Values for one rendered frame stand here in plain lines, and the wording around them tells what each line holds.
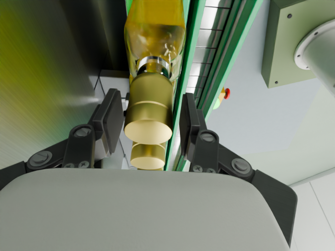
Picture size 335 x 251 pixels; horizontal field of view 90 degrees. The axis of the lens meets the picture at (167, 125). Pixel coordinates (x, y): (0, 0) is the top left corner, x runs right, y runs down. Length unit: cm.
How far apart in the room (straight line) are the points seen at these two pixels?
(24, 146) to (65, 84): 10
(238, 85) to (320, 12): 28
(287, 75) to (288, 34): 13
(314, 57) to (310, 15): 9
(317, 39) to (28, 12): 54
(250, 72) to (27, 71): 60
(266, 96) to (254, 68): 17
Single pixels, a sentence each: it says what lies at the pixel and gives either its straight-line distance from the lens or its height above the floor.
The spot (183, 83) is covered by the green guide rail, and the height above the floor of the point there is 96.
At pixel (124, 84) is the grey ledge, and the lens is 48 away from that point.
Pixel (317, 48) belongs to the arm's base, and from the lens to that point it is 54.
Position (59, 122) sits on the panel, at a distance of 26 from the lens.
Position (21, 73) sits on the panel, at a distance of 21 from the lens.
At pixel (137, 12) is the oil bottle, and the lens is 19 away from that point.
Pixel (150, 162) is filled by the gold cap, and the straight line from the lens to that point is 16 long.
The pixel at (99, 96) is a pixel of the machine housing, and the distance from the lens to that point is 49.
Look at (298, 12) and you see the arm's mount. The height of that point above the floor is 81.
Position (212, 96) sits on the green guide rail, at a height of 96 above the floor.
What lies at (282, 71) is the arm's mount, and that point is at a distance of 60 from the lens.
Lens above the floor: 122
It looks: 34 degrees down
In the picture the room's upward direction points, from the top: 179 degrees counter-clockwise
